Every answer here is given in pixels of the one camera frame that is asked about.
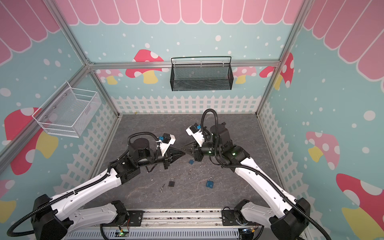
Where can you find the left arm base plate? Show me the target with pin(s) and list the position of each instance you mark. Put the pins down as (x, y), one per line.
(131, 218)

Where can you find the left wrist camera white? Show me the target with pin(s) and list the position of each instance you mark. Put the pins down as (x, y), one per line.
(165, 142)

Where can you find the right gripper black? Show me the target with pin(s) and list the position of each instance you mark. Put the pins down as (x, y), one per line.
(198, 151)

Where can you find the black padlock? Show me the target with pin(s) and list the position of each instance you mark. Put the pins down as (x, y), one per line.
(172, 183)

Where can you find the white wire mesh basket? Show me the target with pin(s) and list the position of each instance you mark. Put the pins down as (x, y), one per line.
(68, 111)

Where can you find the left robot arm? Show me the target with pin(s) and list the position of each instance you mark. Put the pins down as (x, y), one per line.
(52, 218)

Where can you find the right green circuit board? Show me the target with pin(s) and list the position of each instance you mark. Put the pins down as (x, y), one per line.
(248, 231)

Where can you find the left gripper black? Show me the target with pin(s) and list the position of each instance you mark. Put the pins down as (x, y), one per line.
(168, 157)

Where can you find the white slotted cable duct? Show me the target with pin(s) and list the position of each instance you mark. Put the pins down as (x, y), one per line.
(174, 234)

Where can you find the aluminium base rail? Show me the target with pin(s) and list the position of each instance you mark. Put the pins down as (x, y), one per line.
(194, 218)

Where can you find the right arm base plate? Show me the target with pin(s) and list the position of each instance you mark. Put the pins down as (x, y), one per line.
(234, 218)

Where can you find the green circuit board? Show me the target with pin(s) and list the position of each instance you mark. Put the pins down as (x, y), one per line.
(248, 231)
(122, 233)

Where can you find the black wire mesh basket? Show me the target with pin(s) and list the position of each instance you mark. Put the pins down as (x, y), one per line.
(212, 73)

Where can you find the left green circuit board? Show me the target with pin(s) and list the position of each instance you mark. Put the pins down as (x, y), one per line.
(122, 233)

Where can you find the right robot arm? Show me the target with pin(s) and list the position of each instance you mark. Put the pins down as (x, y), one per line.
(286, 216)

